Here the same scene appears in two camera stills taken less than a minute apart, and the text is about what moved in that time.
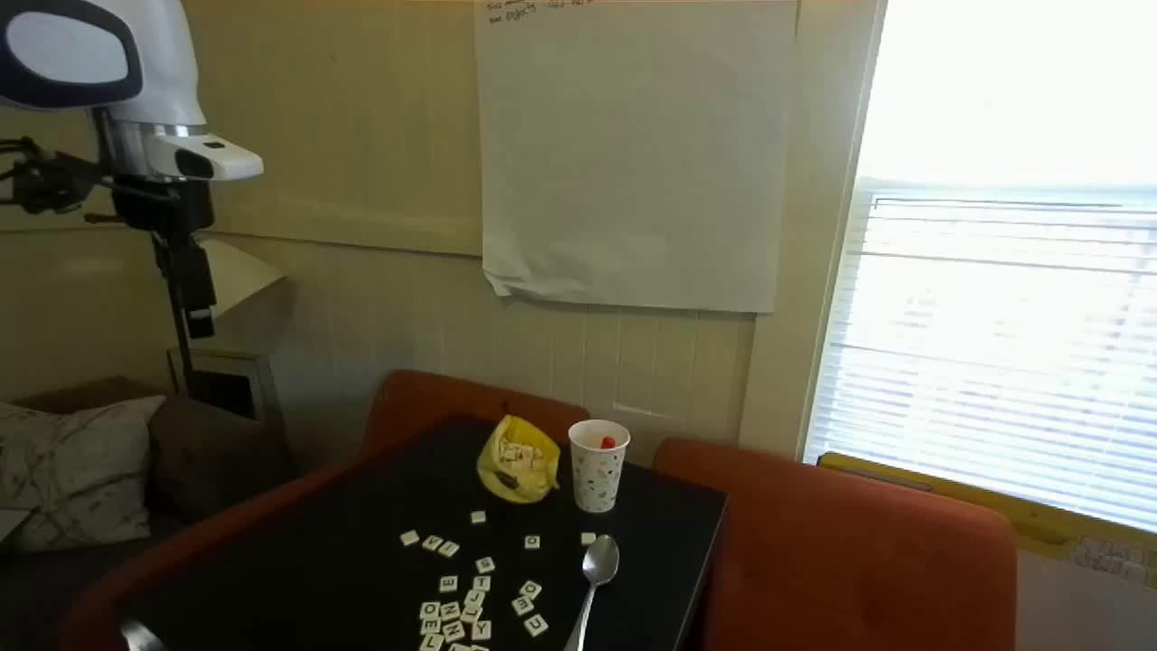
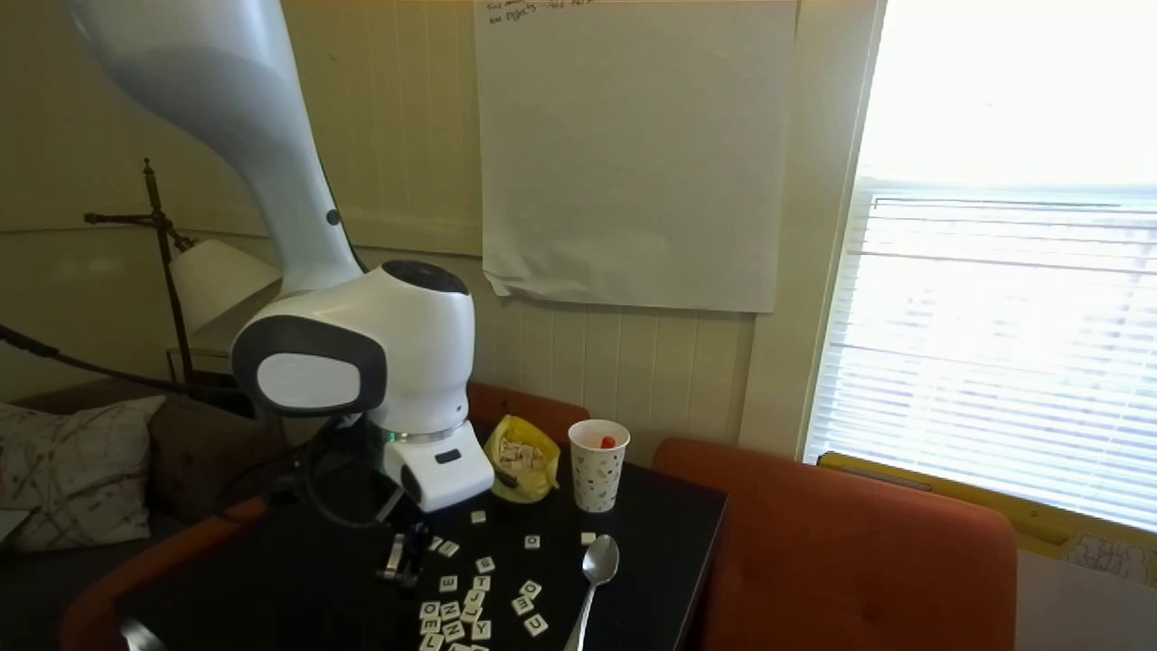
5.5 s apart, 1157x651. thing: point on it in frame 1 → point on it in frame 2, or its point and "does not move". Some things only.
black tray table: [419, 552] does not move
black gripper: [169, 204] → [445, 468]
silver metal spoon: [602, 566] does not move
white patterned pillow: [79, 480] does not move
